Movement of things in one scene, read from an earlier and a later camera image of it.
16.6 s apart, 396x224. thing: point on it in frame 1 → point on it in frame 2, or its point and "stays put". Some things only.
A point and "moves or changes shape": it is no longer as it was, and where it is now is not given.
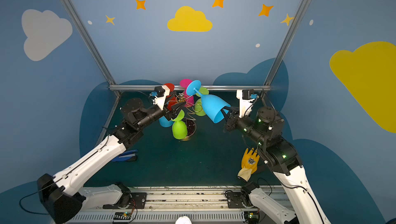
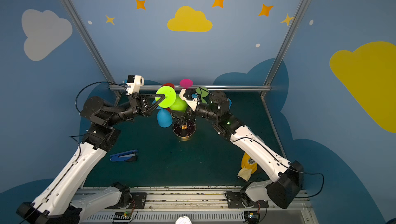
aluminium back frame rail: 207,87 stays put
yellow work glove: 249,163 stays put
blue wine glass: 164,122 stays put
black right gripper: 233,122 → 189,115
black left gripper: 168,112 → 141,102
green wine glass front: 179,128 moves or changes shape
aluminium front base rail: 211,204 stays put
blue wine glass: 213,106 moves or changes shape
